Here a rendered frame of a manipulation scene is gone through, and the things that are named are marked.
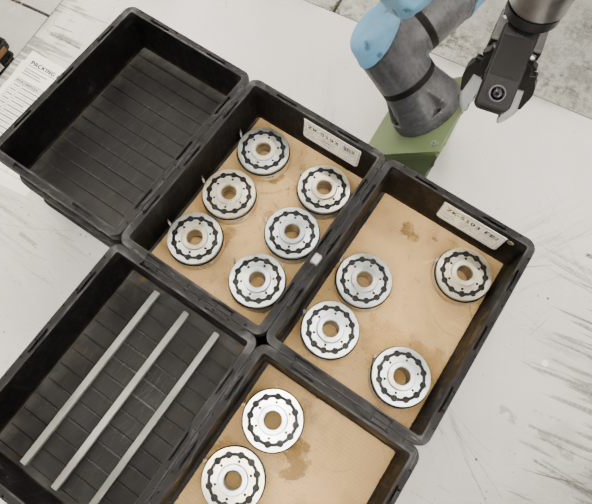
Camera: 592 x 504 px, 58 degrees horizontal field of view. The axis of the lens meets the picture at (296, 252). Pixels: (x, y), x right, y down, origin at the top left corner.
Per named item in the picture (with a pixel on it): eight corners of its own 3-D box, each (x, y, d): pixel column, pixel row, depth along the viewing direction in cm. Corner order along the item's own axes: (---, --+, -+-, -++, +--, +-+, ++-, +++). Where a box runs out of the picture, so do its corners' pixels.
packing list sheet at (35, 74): (26, 48, 129) (25, 47, 128) (107, 85, 126) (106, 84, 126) (-61, 155, 119) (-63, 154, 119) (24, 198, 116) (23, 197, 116)
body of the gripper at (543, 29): (536, 54, 80) (575, -14, 68) (522, 97, 77) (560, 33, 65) (487, 38, 81) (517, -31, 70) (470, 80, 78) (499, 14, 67)
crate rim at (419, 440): (386, 162, 98) (389, 155, 96) (533, 248, 93) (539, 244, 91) (262, 341, 87) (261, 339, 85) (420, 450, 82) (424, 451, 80)
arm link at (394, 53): (369, 88, 111) (332, 37, 104) (419, 42, 109) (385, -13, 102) (394, 103, 101) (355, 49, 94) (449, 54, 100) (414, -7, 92)
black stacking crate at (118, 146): (145, 45, 117) (131, 6, 106) (255, 111, 112) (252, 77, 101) (19, 180, 106) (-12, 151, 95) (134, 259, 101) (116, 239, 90)
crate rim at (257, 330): (254, 83, 103) (253, 75, 100) (386, 162, 98) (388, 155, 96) (120, 244, 92) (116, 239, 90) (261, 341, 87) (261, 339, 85)
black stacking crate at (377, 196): (378, 186, 107) (388, 158, 96) (509, 265, 102) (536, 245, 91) (265, 349, 96) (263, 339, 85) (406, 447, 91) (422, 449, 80)
